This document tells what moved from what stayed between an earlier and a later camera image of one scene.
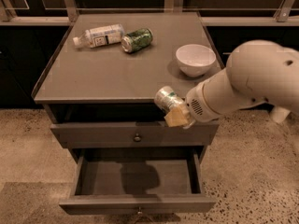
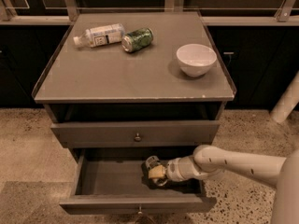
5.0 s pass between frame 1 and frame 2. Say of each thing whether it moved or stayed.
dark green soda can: stayed
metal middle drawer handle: stayed
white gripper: moved
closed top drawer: stayed
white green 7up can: moved
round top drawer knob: stayed
